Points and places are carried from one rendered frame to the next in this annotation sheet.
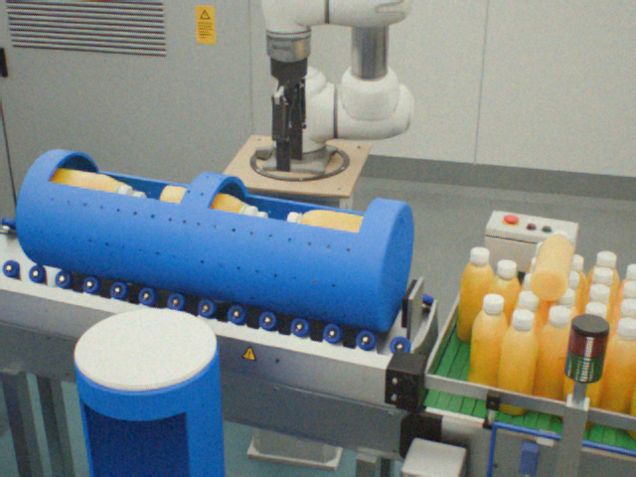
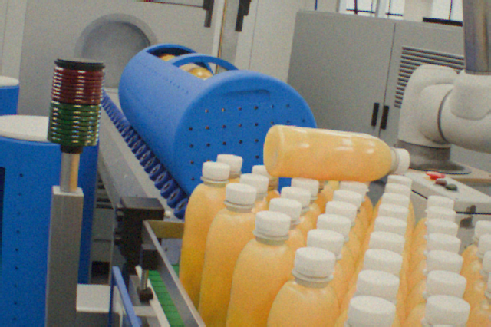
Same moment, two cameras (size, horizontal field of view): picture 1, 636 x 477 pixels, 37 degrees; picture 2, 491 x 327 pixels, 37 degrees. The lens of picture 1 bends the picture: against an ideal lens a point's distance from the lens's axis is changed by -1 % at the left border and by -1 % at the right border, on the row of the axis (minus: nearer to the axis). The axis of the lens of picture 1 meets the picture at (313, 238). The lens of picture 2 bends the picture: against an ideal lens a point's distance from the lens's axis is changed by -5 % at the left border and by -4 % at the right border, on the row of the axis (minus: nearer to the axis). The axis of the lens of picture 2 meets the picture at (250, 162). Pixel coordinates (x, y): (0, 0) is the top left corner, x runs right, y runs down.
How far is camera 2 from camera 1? 178 cm
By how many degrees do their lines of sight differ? 51
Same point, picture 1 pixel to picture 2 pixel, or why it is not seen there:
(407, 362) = (141, 201)
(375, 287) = (176, 128)
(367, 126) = (462, 125)
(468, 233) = not seen: outside the picture
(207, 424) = (24, 199)
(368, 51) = (468, 37)
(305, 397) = not seen: hidden behind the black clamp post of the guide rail
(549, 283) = (274, 148)
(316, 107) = (427, 96)
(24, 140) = not seen: hidden behind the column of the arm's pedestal
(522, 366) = (187, 229)
